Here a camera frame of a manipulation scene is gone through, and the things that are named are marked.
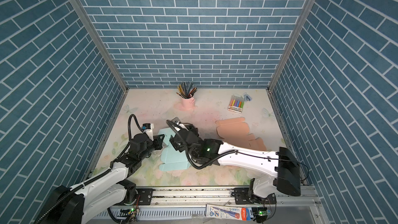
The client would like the bundle of coloured pencils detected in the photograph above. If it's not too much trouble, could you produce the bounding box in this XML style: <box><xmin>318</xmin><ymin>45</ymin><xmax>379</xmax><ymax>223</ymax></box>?
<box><xmin>177</xmin><ymin>82</ymin><xmax>198</xmax><ymax>99</ymax></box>

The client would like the light blue paper box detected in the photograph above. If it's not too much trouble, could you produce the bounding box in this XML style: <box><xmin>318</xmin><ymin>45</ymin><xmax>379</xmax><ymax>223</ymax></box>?
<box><xmin>158</xmin><ymin>128</ymin><xmax>191</xmax><ymax>172</ymax></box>

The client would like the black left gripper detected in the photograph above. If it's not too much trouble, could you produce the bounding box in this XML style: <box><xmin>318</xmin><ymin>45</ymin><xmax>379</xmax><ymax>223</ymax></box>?
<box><xmin>139</xmin><ymin>133</ymin><xmax>166</xmax><ymax>162</ymax></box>

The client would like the aluminium corner post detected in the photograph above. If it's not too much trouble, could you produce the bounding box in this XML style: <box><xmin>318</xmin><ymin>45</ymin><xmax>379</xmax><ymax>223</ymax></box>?
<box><xmin>54</xmin><ymin>0</ymin><xmax>129</xmax><ymax>92</ymax></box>
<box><xmin>268</xmin><ymin>0</ymin><xmax>329</xmax><ymax>91</ymax></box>

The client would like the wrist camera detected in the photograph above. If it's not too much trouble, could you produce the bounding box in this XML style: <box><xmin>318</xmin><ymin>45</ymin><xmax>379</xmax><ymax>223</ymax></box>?
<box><xmin>142</xmin><ymin>123</ymin><xmax>154</xmax><ymax>141</ymax></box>
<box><xmin>171</xmin><ymin>117</ymin><xmax>188</xmax><ymax>131</ymax></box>

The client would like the right aluminium corner post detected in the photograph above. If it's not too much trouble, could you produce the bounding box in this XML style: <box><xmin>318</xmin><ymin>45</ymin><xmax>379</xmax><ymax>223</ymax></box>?
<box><xmin>268</xmin><ymin>0</ymin><xmax>329</xmax><ymax>91</ymax></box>

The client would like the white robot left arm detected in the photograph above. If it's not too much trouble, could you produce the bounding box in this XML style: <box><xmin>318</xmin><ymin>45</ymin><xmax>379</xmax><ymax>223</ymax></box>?
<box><xmin>35</xmin><ymin>114</ymin><xmax>165</xmax><ymax>224</ymax></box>

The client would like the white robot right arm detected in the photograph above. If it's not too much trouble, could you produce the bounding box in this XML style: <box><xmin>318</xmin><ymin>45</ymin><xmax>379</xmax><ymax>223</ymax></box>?
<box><xmin>166</xmin><ymin>120</ymin><xmax>302</xmax><ymax>204</ymax></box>

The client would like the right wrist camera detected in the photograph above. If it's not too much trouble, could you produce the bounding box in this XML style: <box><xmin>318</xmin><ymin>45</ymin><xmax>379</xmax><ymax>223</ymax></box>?
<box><xmin>171</xmin><ymin>117</ymin><xmax>188</xmax><ymax>131</ymax></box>

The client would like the left aluminium corner post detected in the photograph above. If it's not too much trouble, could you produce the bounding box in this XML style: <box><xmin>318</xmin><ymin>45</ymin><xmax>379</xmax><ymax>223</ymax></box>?
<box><xmin>54</xmin><ymin>0</ymin><xmax>129</xmax><ymax>92</ymax></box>

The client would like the pack of coloured markers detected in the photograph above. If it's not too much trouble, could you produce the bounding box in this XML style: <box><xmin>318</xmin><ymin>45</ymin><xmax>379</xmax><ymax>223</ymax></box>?
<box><xmin>228</xmin><ymin>95</ymin><xmax>245</xmax><ymax>114</ymax></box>

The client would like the pink flat paper box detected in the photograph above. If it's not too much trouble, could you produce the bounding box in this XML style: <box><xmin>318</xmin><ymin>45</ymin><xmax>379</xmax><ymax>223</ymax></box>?
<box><xmin>216</xmin><ymin>117</ymin><xmax>267</xmax><ymax>151</ymax></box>

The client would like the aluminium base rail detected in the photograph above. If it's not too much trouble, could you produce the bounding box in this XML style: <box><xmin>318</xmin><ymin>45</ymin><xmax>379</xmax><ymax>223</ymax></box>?
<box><xmin>136</xmin><ymin>186</ymin><xmax>321</xmax><ymax>208</ymax></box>

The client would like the white toothpaste style box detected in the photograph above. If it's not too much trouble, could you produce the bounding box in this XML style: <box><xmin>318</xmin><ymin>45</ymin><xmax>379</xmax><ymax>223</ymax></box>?
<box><xmin>206</xmin><ymin>204</ymin><xmax>251</xmax><ymax>221</ymax></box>

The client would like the pink metal pencil bucket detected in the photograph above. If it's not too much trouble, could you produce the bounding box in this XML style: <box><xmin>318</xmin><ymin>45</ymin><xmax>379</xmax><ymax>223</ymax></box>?
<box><xmin>181</xmin><ymin>97</ymin><xmax>195</xmax><ymax>110</ymax></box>

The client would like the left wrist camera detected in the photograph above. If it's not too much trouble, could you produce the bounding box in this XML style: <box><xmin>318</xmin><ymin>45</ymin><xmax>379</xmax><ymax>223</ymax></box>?
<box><xmin>142</xmin><ymin>123</ymin><xmax>154</xmax><ymax>141</ymax></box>

